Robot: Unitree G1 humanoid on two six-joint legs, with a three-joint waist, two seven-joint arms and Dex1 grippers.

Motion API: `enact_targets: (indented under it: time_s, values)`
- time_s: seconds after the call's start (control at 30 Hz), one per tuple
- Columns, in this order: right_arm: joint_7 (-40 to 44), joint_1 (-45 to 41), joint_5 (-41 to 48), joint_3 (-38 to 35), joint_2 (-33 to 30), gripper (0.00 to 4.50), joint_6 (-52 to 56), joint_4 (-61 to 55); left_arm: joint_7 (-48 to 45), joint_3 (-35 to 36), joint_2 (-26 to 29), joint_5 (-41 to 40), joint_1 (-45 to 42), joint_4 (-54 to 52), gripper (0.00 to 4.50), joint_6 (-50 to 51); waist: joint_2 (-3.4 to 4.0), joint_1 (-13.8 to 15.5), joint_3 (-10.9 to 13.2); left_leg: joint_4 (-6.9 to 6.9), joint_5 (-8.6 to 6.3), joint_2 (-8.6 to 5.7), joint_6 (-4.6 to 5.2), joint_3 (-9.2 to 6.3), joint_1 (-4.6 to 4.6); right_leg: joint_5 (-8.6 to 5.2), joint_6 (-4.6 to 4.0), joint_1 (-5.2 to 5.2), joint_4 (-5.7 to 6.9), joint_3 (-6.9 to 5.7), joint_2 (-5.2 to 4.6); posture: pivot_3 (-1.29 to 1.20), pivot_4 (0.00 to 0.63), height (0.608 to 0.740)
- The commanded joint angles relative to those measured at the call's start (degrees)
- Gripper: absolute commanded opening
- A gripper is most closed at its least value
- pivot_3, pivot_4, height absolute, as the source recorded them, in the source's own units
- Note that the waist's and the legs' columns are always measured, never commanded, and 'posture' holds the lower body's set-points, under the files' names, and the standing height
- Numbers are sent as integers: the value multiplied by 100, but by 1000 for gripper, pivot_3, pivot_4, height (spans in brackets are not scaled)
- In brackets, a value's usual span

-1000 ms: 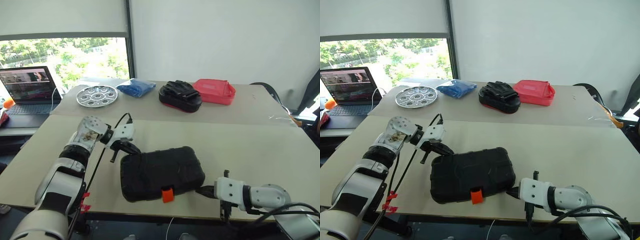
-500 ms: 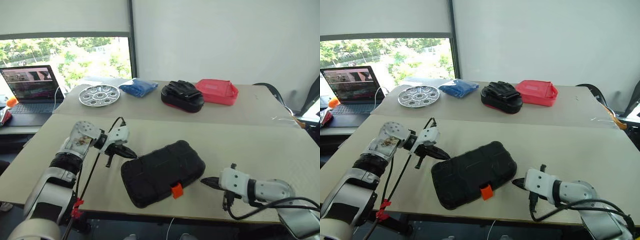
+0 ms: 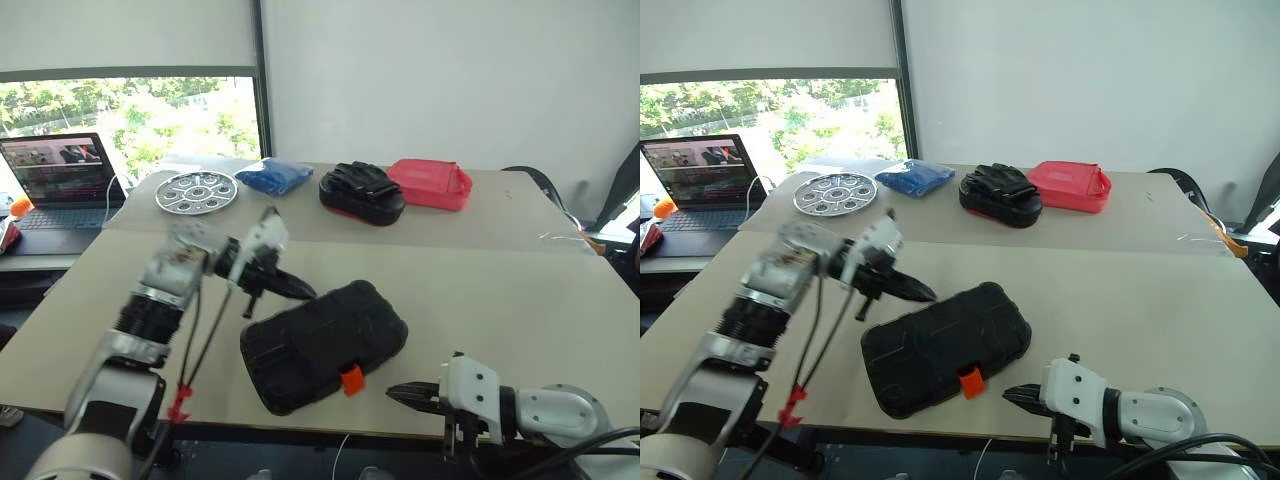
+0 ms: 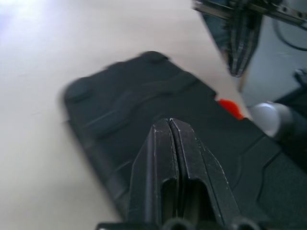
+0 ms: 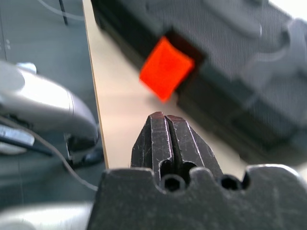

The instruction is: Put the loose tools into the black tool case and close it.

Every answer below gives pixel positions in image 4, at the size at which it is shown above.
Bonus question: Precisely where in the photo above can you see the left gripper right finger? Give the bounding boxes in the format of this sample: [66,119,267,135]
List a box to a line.
[169,119,241,219]

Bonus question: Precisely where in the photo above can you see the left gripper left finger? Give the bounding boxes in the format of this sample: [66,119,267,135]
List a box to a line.
[128,118,180,222]

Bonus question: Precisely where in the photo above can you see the black tool case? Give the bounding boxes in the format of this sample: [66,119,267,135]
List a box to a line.
[59,50,307,230]

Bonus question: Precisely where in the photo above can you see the striped grey cloth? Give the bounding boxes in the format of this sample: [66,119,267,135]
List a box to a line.
[224,0,262,78]

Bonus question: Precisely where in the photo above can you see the thin dark background cable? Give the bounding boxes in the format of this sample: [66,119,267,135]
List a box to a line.
[272,18,307,51]

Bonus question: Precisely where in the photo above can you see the aluminium profile rail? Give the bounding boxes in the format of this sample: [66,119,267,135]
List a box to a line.
[191,0,307,26]

